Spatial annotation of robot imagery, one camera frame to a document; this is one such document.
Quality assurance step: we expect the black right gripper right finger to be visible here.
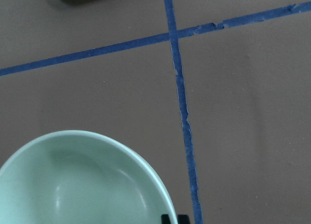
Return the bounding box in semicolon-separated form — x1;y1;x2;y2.
177;214;190;224

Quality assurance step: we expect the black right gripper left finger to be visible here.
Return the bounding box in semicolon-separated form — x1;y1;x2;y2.
161;214;170;224

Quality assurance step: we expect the green ceramic bowl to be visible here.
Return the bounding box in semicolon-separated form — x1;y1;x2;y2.
0;130;177;224

